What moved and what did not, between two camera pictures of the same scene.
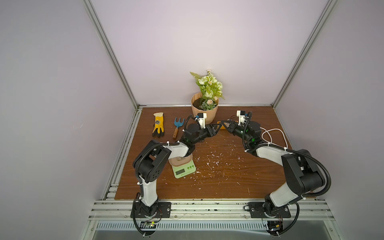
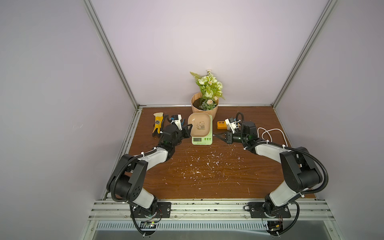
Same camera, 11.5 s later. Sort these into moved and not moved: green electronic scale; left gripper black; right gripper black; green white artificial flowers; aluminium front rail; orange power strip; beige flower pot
Moved: left gripper black; green electronic scale; right gripper black
Not moved: green white artificial flowers; beige flower pot; aluminium front rail; orange power strip
